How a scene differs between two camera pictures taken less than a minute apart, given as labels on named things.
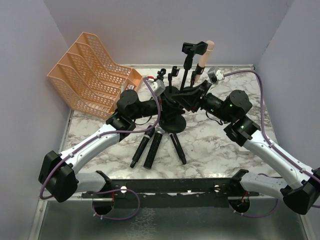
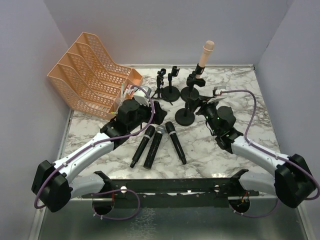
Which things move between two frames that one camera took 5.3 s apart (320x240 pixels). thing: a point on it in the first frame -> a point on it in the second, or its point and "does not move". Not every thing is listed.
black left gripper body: x=163 y=105 -> x=155 y=112
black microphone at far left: x=147 y=135 does not move
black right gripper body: x=200 y=95 -> x=200 y=105
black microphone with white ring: x=177 y=144 does not move
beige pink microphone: x=204 y=57 does not move
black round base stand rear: x=171 y=90 does not move
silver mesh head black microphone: x=153 y=148 does not move
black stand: x=175 y=122 -> x=186 y=116
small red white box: x=130 y=86 does not move
